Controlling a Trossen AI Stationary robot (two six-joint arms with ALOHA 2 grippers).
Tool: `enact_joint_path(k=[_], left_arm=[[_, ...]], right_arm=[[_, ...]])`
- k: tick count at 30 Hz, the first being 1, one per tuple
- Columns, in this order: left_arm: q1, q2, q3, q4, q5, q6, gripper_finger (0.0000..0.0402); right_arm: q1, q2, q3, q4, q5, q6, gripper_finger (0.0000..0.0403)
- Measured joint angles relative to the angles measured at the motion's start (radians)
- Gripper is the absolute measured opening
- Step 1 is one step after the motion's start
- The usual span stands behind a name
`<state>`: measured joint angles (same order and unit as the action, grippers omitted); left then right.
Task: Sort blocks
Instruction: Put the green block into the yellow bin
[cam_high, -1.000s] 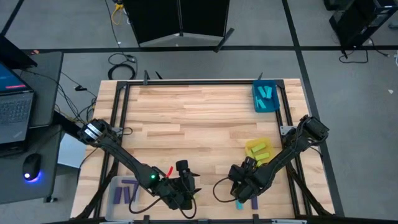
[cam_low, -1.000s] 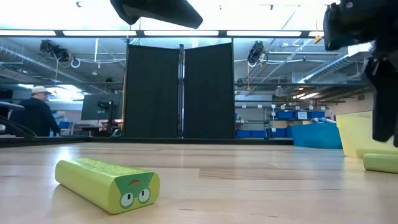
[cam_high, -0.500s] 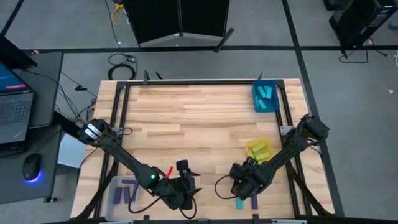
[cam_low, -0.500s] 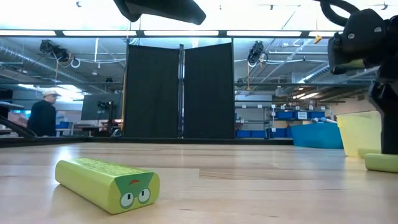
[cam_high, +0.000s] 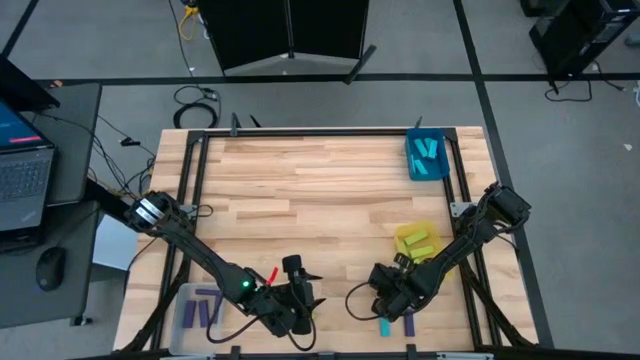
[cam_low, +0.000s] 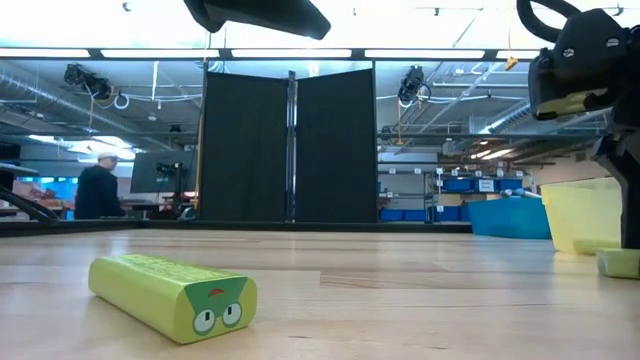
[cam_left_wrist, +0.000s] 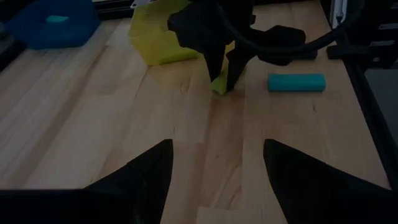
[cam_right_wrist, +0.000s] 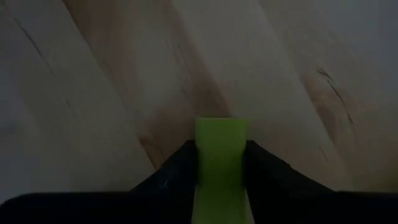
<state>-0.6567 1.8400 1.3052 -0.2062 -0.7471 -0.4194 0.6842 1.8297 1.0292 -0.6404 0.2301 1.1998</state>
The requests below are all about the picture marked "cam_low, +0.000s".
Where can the white roll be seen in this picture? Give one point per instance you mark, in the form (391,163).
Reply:
(520,193)

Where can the camera on tripod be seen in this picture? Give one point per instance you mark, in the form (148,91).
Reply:
(169,168)

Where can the yellow hanging tag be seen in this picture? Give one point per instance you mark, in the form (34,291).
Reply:
(511,63)

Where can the blue plastic bin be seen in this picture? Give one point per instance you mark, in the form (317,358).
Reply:
(507,220)

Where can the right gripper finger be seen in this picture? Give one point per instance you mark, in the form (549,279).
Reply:
(630,200)

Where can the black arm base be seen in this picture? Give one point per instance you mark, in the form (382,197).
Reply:
(15,169)

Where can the green rectangular block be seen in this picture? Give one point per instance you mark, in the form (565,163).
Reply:
(150,290)
(620,264)

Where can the black monitor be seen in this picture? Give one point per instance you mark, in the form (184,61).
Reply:
(150,172)

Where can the black table edge rail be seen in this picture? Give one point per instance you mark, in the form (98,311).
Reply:
(275,227)

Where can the black partition panel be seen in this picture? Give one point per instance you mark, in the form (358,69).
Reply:
(335,150)
(245,150)

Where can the metal shelf rack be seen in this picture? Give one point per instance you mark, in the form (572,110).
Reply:
(439,200)

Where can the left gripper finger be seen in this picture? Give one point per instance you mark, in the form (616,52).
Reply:
(265,17)

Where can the person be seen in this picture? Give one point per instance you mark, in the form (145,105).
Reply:
(97,192)

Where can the metal partition pole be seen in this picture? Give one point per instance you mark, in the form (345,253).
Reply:
(291,150)

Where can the yellow translucent plastic bin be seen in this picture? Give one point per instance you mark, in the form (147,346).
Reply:
(575,215)

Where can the blue storage bin with label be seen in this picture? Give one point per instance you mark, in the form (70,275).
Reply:
(485,185)

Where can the silver ventilation duct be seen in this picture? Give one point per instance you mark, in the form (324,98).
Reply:
(505,120)

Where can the black ceiling-hung device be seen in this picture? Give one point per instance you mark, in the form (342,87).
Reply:
(412,82)
(87,80)

